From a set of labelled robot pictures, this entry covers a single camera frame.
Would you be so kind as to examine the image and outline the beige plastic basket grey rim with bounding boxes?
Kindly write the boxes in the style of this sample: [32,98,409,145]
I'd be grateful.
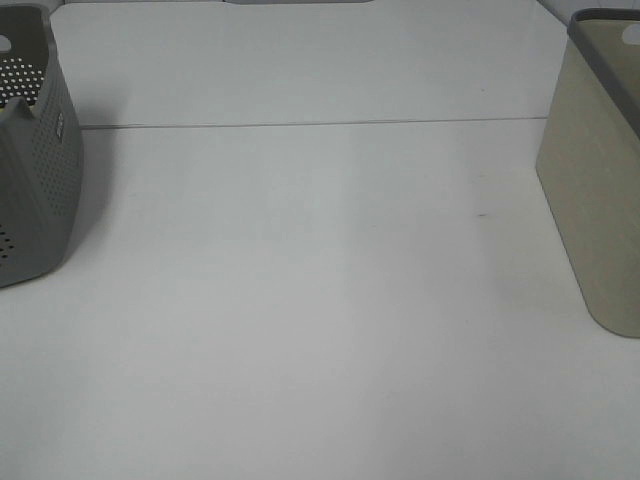
[535,8,639,338]

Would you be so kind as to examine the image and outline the grey perforated plastic basket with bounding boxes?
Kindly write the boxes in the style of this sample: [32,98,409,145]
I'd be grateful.
[1,4,84,287]

